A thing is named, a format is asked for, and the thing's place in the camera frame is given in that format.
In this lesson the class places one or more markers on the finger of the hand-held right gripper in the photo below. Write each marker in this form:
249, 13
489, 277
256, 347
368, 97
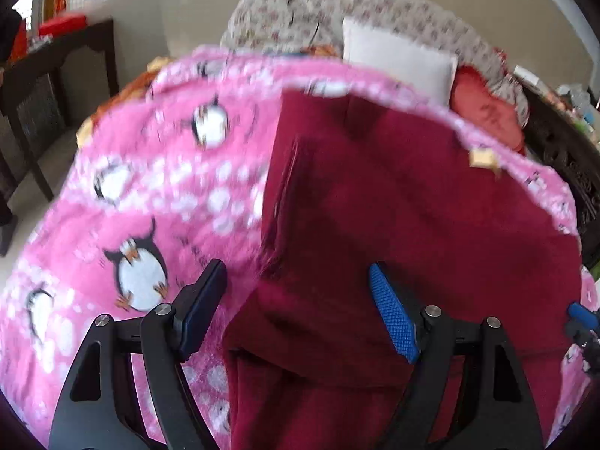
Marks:
581, 314

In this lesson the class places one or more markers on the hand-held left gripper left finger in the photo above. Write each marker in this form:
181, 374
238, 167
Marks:
199, 318

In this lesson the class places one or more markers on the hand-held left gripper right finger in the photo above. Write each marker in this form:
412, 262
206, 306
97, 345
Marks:
393, 309

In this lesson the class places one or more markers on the dark red fleece garment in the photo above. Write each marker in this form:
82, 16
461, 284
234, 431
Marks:
375, 187

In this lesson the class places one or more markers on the pink penguin print blanket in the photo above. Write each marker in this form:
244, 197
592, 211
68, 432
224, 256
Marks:
140, 187

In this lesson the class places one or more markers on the dark carved wooden cabinet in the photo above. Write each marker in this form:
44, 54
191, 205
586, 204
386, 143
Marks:
558, 131

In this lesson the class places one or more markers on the clear plastic bag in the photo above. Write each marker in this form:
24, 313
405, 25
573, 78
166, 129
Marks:
579, 103

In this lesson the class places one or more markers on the red heart-shaped cushion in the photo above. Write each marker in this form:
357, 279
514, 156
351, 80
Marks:
487, 108

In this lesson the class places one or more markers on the white flat box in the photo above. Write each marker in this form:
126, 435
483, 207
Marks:
529, 76

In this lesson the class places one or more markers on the white pillow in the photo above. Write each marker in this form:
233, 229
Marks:
398, 61

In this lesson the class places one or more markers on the dark wooden side table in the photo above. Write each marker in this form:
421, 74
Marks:
47, 61

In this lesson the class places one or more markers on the red box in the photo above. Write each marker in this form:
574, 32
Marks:
63, 23

